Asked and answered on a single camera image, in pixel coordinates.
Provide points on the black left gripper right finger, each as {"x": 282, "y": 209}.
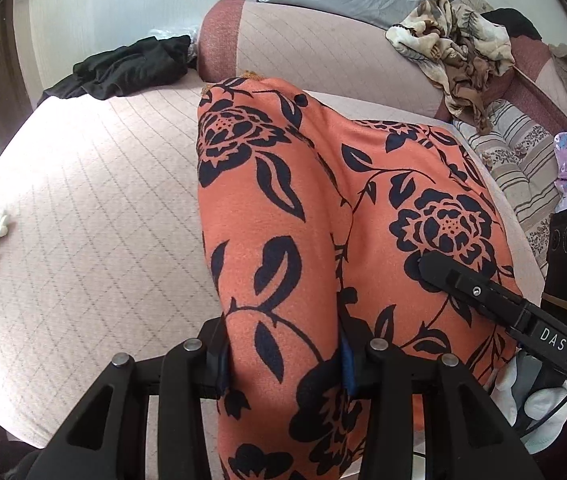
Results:
{"x": 466, "y": 436}

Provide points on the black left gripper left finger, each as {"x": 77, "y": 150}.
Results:
{"x": 104, "y": 436}

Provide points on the orange black floral garment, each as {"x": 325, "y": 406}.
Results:
{"x": 304, "y": 212}

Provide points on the white gloved right hand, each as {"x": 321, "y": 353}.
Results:
{"x": 514, "y": 394}

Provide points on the striped floral pillow front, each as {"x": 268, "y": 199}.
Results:
{"x": 518, "y": 153}

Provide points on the pink quilted bed cover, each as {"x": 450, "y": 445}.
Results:
{"x": 104, "y": 250}

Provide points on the brown beige floral blanket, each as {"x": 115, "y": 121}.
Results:
{"x": 459, "y": 51}

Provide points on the pink headboard cushion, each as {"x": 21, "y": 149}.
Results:
{"x": 327, "y": 53}

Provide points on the black crumpled garment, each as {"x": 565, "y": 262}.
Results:
{"x": 148, "y": 63}

